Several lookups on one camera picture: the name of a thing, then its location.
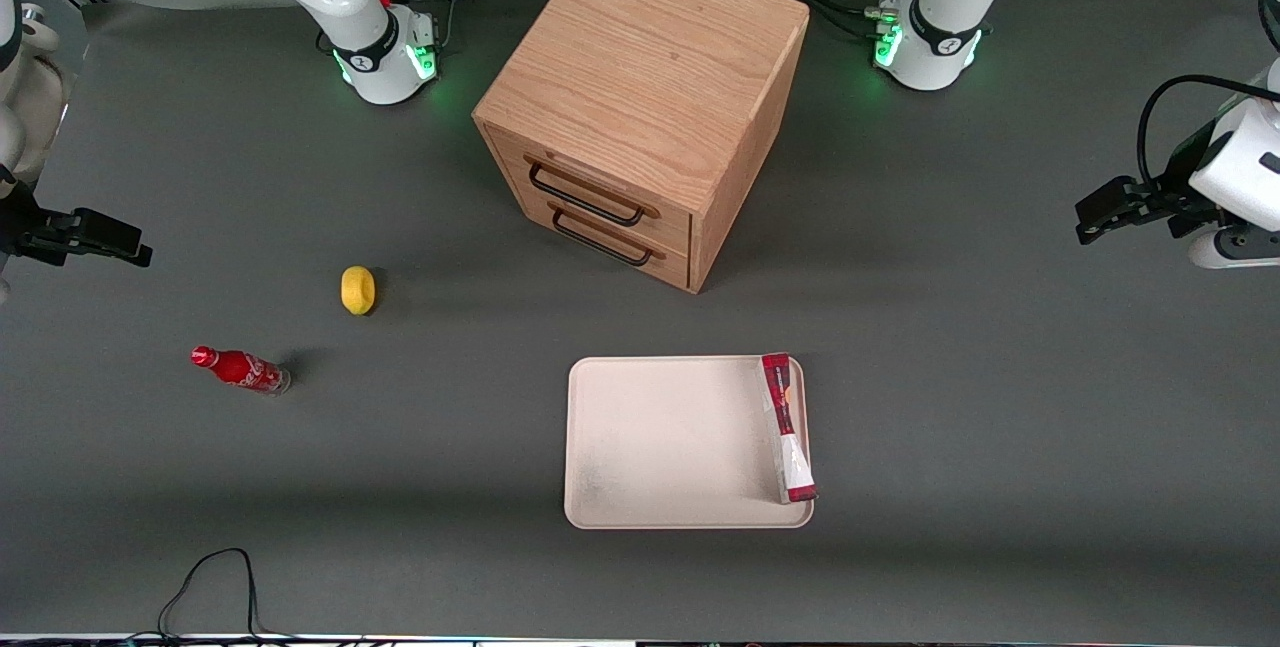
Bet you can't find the wooden drawer front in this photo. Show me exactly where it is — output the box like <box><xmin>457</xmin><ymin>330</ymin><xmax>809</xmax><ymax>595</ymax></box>
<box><xmin>485</xmin><ymin>125</ymin><xmax>694</xmax><ymax>258</ymax></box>
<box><xmin>498</xmin><ymin>175</ymin><xmax>692</xmax><ymax>291</ymax></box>

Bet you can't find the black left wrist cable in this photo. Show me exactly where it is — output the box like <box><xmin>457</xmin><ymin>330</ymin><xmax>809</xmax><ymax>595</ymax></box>
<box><xmin>1137</xmin><ymin>74</ymin><xmax>1280</xmax><ymax>188</ymax></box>

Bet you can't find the red cola bottle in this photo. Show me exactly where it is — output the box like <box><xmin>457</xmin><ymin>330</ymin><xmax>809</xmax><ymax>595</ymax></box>
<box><xmin>191</xmin><ymin>346</ymin><xmax>292</xmax><ymax>396</ymax></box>

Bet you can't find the red tartan cookie box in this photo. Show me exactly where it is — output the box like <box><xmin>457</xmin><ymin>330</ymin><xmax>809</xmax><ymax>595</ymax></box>
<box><xmin>760</xmin><ymin>353</ymin><xmax>819</xmax><ymax>505</ymax></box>

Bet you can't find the cream plastic tray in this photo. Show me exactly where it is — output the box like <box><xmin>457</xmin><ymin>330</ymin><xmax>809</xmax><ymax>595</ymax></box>
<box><xmin>564</xmin><ymin>355</ymin><xmax>815</xmax><ymax>530</ymax></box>

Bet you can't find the wooden drawer cabinet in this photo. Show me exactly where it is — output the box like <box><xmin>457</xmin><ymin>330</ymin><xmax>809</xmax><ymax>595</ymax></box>
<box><xmin>472</xmin><ymin>0</ymin><xmax>811</xmax><ymax>295</ymax></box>

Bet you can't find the thin black looped cable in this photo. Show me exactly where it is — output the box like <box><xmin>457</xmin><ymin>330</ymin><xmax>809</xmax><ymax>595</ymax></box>
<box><xmin>158</xmin><ymin>548</ymin><xmax>301</xmax><ymax>642</ymax></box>

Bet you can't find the black metal drawer handle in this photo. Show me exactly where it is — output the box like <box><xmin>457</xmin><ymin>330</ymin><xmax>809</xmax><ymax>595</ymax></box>
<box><xmin>527</xmin><ymin>160</ymin><xmax>647</xmax><ymax>228</ymax></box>
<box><xmin>552</xmin><ymin>207</ymin><xmax>654</xmax><ymax>268</ymax></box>

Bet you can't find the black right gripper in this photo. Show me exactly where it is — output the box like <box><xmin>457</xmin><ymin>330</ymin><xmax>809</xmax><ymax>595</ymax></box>
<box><xmin>0</xmin><ymin>182</ymin><xmax>154</xmax><ymax>268</ymax></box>

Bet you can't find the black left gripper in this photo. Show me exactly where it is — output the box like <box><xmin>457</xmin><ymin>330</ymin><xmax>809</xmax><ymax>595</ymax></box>
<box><xmin>1077</xmin><ymin>117</ymin><xmax>1241</xmax><ymax>245</ymax></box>

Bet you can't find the yellow lemon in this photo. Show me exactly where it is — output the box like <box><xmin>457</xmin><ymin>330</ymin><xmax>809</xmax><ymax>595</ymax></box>
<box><xmin>341</xmin><ymin>266</ymin><xmax>377</xmax><ymax>316</ymax></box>

